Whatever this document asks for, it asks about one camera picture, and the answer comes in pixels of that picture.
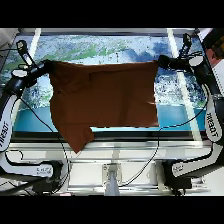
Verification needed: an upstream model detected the black garment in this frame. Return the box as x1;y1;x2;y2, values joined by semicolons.
201;28;224;51

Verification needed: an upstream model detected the brown shirt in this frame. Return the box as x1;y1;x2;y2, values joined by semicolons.
48;59;160;154

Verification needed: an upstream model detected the red garment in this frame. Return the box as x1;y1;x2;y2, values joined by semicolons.
209;43;224;63

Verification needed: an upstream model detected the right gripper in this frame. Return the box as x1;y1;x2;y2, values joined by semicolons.
157;54;178;72

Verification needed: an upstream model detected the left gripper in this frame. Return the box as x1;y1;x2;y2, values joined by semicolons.
33;59;54;80

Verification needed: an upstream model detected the black cable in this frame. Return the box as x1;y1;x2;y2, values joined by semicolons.
18;97;72;194
118;105;208;188

